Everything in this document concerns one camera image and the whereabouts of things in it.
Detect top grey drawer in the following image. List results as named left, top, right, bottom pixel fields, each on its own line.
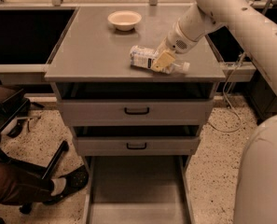
left=56, top=94, right=213, bottom=126

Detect blue plastic bottle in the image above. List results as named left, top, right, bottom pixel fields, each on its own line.
left=130, top=46, right=190, bottom=74

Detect black shoe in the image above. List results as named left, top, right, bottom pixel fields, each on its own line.
left=44, top=165, right=89, bottom=205

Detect middle grey drawer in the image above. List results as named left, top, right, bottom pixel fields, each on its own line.
left=73, top=125, right=200, bottom=156

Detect grey drawer cabinet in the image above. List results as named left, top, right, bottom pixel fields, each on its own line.
left=44, top=5, right=227, bottom=224

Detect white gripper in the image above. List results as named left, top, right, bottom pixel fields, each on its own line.
left=151, top=22, right=197, bottom=72

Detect person's leg brown trousers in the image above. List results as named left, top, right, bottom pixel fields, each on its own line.
left=0, top=162, right=54, bottom=205

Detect dark side table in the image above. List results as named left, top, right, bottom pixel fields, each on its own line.
left=0, top=85, right=28, bottom=141

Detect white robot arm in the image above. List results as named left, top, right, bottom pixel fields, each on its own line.
left=158, top=0, right=277, bottom=224

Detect white bowl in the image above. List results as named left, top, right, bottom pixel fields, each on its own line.
left=107, top=10, right=142, bottom=32

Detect grey drawer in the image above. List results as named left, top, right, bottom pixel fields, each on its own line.
left=81, top=156, right=195, bottom=224
left=73, top=125, right=200, bottom=156
left=56, top=94, right=213, bottom=126

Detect bottom grey drawer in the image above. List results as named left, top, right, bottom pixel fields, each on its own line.
left=81, top=156, right=195, bottom=224

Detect white cable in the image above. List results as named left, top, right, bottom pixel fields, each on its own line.
left=207, top=51, right=248, bottom=134

